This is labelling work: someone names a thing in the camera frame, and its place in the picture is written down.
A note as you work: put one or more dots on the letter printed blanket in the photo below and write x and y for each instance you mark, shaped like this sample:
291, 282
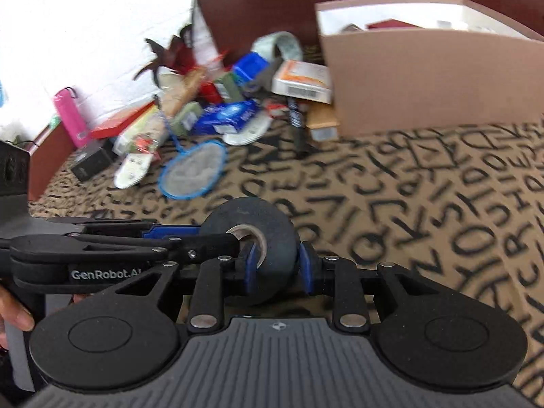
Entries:
425, 204

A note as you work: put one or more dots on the blue framed mesh net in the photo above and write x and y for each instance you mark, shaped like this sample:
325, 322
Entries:
191, 170

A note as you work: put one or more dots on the dark red item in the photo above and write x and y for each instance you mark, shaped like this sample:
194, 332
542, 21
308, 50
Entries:
395, 24

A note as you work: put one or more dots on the black tape roll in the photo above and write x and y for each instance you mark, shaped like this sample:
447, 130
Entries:
272, 225

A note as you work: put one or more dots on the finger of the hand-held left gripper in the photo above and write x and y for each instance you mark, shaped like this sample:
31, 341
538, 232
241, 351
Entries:
127, 248
170, 231

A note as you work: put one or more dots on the person's left hand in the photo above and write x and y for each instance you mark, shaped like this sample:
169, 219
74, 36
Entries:
17, 312

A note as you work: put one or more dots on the brown wooden board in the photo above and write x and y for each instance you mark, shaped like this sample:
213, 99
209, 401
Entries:
255, 4

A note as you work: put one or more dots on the blue white packet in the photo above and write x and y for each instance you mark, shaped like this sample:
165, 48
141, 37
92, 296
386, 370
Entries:
225, 117

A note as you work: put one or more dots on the tan long packet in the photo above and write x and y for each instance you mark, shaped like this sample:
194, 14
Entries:
185, 89

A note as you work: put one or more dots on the translucent tape roll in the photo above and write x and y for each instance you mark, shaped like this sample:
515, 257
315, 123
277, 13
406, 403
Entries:
289, 44

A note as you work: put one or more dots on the brown cardboard container box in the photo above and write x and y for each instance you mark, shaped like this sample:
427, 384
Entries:
425, 80

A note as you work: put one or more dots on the white orange box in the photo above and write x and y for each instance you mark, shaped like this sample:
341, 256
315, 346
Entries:
301, 80

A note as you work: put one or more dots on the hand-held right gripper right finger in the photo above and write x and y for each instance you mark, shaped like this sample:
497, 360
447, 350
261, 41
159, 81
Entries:
307, 270

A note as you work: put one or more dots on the black marker pen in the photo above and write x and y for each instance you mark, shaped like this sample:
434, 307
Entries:
297, 127

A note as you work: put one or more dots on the olive green small box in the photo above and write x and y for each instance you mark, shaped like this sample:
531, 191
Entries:
227, 87

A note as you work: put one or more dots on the colourful candy packet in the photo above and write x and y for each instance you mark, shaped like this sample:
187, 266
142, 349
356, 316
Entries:
144, 142

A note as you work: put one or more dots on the red flat box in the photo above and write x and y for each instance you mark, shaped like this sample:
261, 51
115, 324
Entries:
114, 125

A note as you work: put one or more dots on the dark red feather bunch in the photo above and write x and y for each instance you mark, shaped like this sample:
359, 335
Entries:
174, 53

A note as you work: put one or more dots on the black box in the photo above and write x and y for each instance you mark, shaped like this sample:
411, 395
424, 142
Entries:
91, 161

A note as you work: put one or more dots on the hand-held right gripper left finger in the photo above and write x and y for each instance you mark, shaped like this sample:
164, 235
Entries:
253, 267

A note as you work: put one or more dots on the red white packet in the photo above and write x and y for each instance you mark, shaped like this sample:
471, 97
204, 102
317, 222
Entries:
277, 110

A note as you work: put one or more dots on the red small box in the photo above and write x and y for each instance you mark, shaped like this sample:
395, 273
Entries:
210, 91

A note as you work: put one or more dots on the pale plastic wrapper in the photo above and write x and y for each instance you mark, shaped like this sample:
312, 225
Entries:
168, 83

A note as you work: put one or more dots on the brown open side box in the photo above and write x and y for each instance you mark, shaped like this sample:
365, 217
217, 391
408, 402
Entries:
46, 157

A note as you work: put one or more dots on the gold box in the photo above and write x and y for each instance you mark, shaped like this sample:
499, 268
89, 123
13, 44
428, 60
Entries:
325, 121

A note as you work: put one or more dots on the green packet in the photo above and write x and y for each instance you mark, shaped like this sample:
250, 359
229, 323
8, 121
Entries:
54, 121

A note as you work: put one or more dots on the pink thermos bottle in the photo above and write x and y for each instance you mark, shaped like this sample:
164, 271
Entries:
70, 117

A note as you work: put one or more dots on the blue small box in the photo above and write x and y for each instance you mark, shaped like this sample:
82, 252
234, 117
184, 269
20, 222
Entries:
250, 68

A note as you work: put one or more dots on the grey green box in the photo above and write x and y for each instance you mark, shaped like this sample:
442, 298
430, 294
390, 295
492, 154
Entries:
187, 119

